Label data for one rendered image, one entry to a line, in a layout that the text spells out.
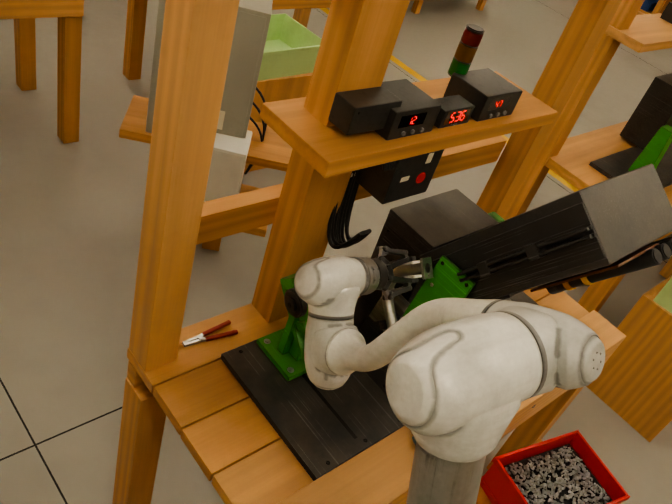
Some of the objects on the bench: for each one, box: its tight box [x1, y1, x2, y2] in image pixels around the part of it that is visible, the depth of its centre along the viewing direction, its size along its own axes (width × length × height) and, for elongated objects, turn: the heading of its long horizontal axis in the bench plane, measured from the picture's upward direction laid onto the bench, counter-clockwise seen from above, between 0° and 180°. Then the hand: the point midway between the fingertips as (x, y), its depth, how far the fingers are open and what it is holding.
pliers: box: [182, 320, 238, 347], centre depth 180 cm, size 16×5×1 cm, turn 110°
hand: (415, 269), depth 169 cm, fingers closed on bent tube, 3 cm apart
